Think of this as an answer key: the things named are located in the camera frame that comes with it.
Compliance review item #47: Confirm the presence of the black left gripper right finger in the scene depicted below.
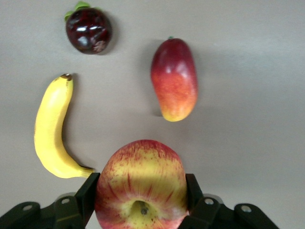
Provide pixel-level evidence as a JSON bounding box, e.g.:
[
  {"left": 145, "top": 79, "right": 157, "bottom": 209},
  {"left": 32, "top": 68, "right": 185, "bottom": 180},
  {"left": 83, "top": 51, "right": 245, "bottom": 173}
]
[{"left": 178, "top": 173, "right": 279, "bottom": 229}]

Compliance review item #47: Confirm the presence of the brown table cover sheet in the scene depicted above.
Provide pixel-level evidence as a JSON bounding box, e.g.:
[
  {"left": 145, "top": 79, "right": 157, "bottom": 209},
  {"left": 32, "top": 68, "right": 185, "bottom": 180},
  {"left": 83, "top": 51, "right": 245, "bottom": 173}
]
[{"left": 0, "top": 0, "right": 305, "bottom": 229}]

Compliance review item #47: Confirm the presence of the red yellow apple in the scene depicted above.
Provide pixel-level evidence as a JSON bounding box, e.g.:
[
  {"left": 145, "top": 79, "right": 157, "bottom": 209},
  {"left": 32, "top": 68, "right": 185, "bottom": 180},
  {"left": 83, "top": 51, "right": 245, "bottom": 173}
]
[{"left": 94, "top": 139, "right": 190, "bottom": 229}]

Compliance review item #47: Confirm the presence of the red orange mango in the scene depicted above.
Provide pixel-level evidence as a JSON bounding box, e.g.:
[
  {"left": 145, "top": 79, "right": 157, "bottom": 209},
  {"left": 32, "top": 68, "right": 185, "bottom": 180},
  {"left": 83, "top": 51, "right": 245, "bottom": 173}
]
[{"left": 150, "top": 36, "right": 199, "bottom": 123}]

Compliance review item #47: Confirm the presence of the dark purple mangosteen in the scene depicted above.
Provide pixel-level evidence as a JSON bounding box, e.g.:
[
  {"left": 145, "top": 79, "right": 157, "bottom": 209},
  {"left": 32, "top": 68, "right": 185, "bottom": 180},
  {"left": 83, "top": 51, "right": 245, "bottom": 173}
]
[{"left": 64, "top": 0, "right": 113, "bottom": 55}]

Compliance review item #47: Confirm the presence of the yellow banana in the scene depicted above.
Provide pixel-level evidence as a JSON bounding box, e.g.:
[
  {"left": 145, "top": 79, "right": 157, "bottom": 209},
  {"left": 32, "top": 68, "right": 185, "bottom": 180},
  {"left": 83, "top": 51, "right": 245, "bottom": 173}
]
[{"left": 34, "top": 73, "right": 96, "bottom": 179}]

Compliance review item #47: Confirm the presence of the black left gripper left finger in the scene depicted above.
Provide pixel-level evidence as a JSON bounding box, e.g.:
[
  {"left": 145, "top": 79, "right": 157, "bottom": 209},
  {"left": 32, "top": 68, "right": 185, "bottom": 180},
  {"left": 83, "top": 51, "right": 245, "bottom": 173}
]
[{"left": 0, "top": 172, "right": 101, "bottom": 229}]

